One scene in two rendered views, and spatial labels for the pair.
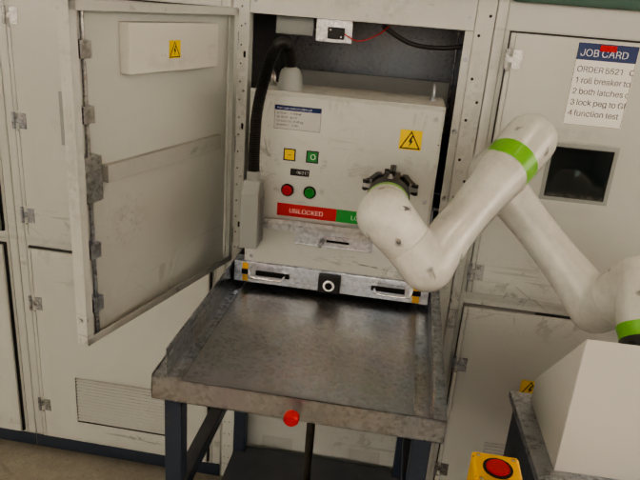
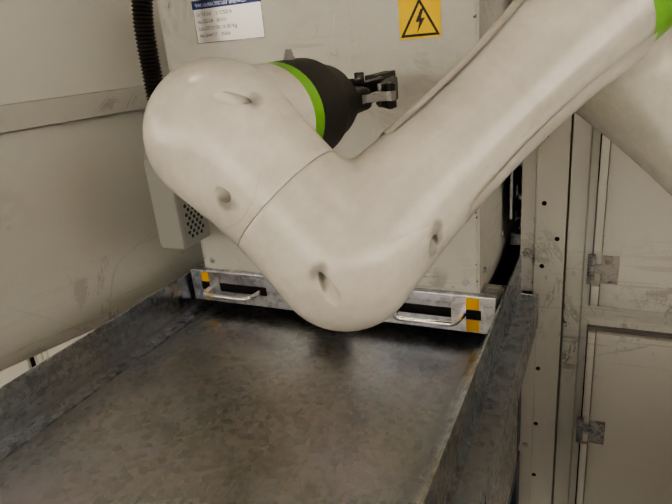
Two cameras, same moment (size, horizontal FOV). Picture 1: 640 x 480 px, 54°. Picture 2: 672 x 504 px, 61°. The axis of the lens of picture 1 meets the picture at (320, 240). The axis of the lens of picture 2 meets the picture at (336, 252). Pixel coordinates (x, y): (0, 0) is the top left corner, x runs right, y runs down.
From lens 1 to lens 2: 92 cm
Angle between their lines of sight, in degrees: 18
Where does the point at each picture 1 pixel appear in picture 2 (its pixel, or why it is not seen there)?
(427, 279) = (317, 299)
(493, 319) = (648, 355)
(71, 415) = not seen: hidden behind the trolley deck
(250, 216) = (164, 195)
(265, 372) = (108, 486)
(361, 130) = (329, 16)
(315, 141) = (262, 54)
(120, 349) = not seen: hidden behind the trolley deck
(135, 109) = not seen: outside the picture
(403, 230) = (229, 160)
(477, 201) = (492, 74)
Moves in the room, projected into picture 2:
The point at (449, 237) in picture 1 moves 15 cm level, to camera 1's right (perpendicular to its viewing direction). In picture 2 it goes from (388, 175) to (634, 171)
